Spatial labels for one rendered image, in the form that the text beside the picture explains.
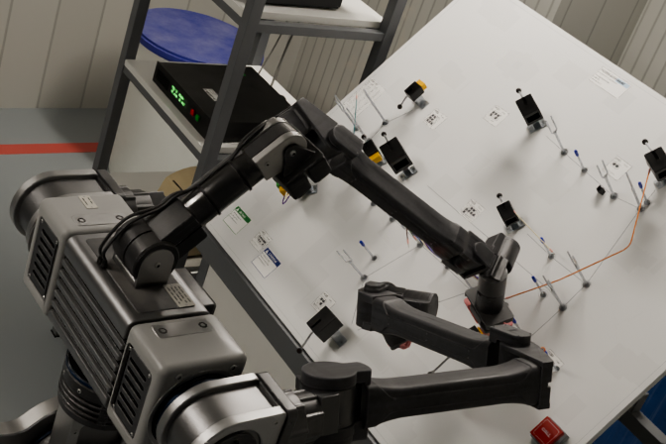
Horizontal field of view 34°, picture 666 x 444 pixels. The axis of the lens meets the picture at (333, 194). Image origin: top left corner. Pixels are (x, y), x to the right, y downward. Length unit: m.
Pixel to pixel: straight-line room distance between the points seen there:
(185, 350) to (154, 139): 3.27
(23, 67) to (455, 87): 2.74
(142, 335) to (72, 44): 3.87
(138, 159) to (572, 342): 2.71
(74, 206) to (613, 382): 1.21
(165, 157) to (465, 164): 2.17
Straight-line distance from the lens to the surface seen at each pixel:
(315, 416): 1.45
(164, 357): 1.38
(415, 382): 1.59
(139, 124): 4.65
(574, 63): 2.79
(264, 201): 2.91
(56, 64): 5.23
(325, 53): 5.71
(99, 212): 1.62
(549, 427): 2.30
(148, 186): 3.51
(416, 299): 2.08
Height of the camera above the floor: 2.36
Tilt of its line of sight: 26 degrees down
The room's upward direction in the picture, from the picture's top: 20 degrees clockwise
